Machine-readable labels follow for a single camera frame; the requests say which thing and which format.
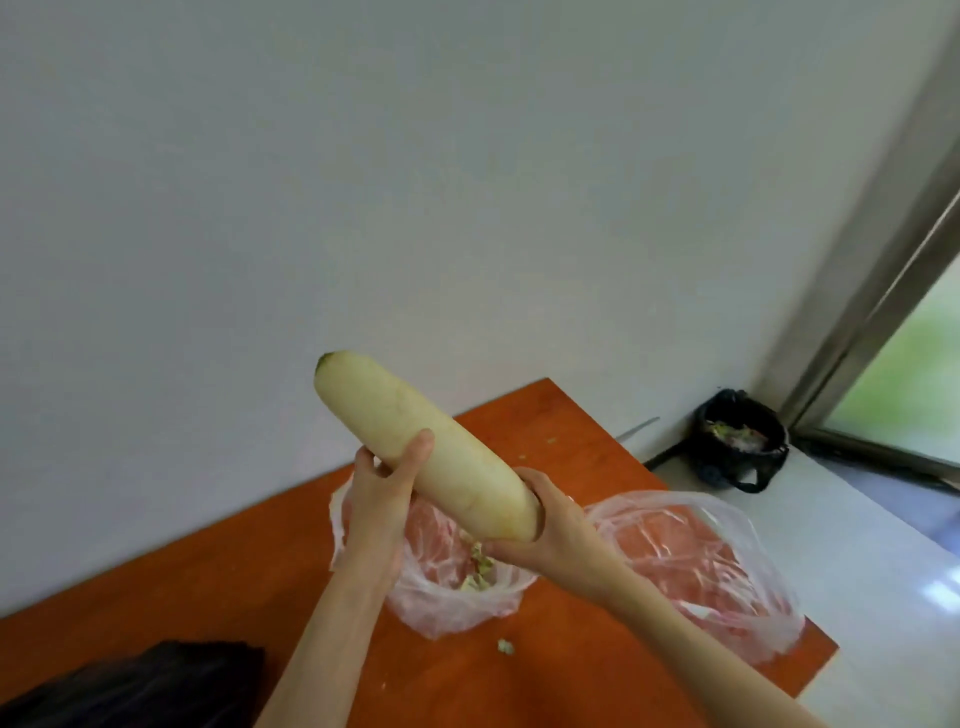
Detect person's left hand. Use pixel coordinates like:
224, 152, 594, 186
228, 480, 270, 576
339, 429, 437, 590

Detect person's right hand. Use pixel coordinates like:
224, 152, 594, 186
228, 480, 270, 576
480, 466, 630, 606

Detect long white radish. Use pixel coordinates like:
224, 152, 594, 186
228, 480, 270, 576
313, 351, 545, 544

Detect person's right forearm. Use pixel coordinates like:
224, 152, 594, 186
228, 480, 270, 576
588, 564, 830, 728

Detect person's left forearm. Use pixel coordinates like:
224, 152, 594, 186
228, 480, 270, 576
253, 566, 402, 728

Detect green vegetable scraps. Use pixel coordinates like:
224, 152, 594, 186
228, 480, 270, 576
456, 541, 498, 594

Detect clear plastic bag with scraps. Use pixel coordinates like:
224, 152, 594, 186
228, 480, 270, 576
328, 478, 540, 641

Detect empty clear plastic bag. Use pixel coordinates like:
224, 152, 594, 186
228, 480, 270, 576
583, 490, 807, 669

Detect black trash bin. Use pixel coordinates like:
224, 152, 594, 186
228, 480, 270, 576
686, 387, 791, 495

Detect black cloth bag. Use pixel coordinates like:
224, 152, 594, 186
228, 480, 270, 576
0, 639, 268, 728

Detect grey metal window frame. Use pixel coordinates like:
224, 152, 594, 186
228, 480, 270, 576
753, 7, 960, 492

